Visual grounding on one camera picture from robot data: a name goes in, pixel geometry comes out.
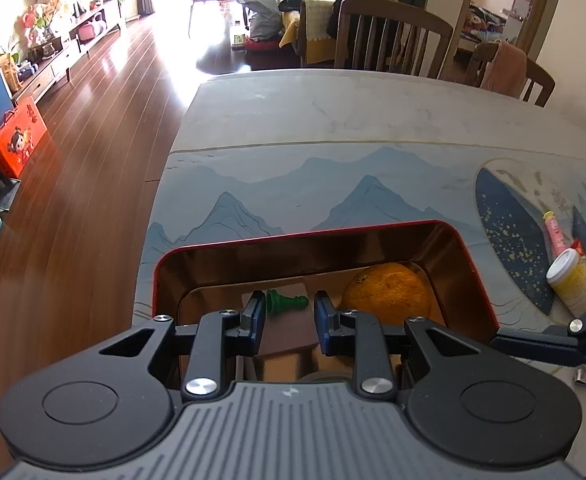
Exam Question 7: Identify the red metal tin box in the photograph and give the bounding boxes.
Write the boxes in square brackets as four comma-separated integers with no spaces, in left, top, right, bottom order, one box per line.
[153,220,498,391]

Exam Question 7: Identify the green chess piece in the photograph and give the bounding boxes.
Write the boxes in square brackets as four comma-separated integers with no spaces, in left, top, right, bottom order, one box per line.
[265,289,310,317]

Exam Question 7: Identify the wooden television console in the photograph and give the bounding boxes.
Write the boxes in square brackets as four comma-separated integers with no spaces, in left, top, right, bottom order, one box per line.
[10,0,126,106]

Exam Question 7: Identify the colourful bedding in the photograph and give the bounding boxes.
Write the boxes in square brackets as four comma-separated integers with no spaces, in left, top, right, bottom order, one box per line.
[463,5,511,43]

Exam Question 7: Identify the pink bag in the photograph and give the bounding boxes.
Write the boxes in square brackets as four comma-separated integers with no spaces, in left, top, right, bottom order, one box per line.
[76,22,106,43]

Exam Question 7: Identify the orange fruit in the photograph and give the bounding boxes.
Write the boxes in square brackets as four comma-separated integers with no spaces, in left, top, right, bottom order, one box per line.
[340,261,433,328]

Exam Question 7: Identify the orange gift box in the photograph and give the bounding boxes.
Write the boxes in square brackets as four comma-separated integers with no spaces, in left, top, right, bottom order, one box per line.
[0,95,49,178]

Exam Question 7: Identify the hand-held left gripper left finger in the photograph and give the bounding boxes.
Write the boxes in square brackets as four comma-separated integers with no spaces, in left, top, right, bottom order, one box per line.
[98,291,267,403]

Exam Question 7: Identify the pink tube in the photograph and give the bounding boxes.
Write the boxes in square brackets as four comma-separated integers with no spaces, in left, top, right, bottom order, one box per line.
[543,210,571,256]

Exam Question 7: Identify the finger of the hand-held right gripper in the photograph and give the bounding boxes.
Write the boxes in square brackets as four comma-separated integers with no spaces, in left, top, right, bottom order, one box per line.
[490,284,586,373]

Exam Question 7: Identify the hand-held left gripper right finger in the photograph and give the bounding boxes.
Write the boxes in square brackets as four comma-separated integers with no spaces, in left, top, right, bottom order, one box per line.
[313,290,496,403]

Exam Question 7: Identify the grey plastic bag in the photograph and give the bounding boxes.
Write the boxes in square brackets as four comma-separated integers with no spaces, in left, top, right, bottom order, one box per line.
[234,0,284,41]

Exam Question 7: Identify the wide wooden dining chair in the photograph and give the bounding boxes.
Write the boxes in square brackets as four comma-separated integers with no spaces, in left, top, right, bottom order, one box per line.
[332,0,454,78]

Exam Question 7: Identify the narrow wooden dining chair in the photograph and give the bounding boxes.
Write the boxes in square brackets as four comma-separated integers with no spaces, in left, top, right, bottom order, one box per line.
[470,41,556,107]

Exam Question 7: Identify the yellow bottle with white cap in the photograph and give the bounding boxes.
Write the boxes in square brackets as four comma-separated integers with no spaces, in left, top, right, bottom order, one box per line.
[546,248,586,313]

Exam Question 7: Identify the mountain print table mat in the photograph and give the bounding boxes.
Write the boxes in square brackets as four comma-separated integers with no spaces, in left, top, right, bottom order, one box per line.
[133,141,586,346]

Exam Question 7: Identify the pink cloth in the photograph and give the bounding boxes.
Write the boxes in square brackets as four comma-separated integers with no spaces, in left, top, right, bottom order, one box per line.
[483,40,528,98]

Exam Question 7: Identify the orange artificial flowers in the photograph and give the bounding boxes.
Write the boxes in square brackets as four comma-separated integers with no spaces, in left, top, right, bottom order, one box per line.
[18,5,56,46]

